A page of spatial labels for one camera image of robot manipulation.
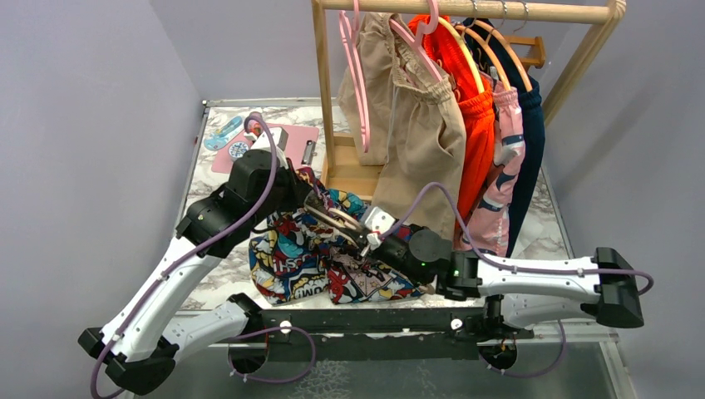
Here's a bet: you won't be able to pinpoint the wooden hanger front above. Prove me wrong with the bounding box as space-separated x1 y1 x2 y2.
435 7 485 98

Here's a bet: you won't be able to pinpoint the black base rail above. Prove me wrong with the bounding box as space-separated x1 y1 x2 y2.
227 308 534 368

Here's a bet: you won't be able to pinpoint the blue lidded jar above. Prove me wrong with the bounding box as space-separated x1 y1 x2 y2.
228 141 250 161

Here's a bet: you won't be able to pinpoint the pink hanger with shorts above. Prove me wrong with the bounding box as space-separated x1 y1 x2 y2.
389 0 443 82

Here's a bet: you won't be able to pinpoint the cream plastic hanger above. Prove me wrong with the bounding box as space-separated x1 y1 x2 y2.
303 192 367 249

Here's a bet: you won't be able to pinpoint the wooden clothes rack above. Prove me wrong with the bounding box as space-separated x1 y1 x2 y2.
311 1 627 200

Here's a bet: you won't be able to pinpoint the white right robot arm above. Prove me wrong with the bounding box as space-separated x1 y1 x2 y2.
352 228 644 338

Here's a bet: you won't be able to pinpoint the pink patterned shorts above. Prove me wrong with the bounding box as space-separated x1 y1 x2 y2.
466 72 525 257

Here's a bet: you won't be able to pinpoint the light blue flat case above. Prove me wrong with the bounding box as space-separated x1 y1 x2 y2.
203 116 244 151

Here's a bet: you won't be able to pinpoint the wooden hanger back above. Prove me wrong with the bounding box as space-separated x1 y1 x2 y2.
456 1 534 94

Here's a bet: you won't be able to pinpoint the navy shorts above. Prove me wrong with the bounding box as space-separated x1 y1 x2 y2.
462 17 546 257

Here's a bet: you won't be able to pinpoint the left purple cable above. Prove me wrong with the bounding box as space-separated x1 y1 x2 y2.
89 112 318 399

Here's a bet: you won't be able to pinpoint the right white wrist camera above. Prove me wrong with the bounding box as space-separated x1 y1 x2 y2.
360 207 397 257

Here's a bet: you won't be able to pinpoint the comic print shorts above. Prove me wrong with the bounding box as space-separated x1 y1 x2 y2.
248 165 425 307

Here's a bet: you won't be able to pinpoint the wooden hanger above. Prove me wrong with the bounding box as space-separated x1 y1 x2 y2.
456 1 534 94
435 7 485 98

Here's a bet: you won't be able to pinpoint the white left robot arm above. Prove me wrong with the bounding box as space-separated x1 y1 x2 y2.
78 150 316 398

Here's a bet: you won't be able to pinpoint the pink plastic hanger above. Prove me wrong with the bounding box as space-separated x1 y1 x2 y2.
338 0 371 153

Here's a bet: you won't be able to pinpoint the beige shorts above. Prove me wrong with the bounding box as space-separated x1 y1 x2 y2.
337 12 466 239

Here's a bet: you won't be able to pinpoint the orange shorts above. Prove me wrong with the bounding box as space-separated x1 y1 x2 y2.
422 32 494 219

